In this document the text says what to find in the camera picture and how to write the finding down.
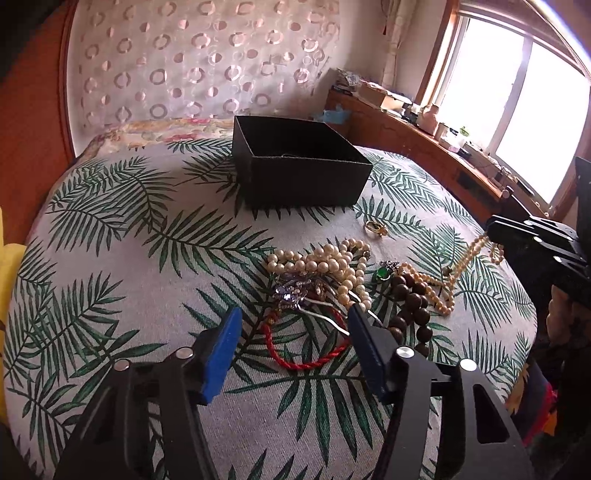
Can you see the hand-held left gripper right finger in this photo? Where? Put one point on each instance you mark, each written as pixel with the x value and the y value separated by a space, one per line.
pixel 364 346

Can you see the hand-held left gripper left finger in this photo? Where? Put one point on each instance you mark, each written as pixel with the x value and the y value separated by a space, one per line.
pixel 221 355

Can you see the pink plastic jar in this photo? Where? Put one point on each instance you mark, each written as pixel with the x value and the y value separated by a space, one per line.
pixel 431 120

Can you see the leaf-print blanket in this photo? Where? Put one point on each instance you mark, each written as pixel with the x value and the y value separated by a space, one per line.
pixel 138 277

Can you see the floral quilt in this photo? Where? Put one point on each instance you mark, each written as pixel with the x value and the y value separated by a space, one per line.
pixel 152 131

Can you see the wood-framed window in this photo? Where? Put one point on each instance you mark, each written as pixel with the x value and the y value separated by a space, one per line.
pixel 508 92

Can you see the light blue plastic bag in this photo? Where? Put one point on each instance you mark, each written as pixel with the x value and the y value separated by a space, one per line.
pixel 336 115

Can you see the brown wooden wardrobe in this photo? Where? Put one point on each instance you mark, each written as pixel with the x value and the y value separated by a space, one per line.
pixel 32 138

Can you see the black cardboard box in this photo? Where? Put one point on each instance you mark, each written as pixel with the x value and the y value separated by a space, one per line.
pixel 300 180

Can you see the beige patterned curtain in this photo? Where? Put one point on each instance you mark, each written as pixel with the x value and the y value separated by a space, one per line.
pixel 397 41

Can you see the silver crystal hairpin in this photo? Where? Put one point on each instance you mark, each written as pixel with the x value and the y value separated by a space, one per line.
pixel 288 293

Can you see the yellow plush toy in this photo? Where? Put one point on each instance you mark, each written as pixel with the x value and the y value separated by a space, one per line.
pixel 9 267

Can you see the open cardboard box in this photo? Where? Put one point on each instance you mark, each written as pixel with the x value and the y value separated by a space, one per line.
pixel 381 94

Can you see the sheer curtain with pink circles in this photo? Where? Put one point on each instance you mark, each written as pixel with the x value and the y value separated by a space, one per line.
pixel 184 60

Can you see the stack of papers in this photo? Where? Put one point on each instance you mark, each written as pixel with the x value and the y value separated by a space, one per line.
pixel 348 79

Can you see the long wooden cabinet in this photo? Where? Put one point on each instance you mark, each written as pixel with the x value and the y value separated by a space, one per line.
pixel 415 147

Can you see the colourful patterned cloth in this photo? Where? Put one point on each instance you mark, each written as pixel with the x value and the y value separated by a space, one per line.
pixel 531 397

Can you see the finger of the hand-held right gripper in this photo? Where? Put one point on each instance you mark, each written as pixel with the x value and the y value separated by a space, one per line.
pixel 531 225
pixel 517 244

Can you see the green gem pendant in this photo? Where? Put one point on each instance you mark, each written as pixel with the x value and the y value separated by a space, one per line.
pixel 382 275

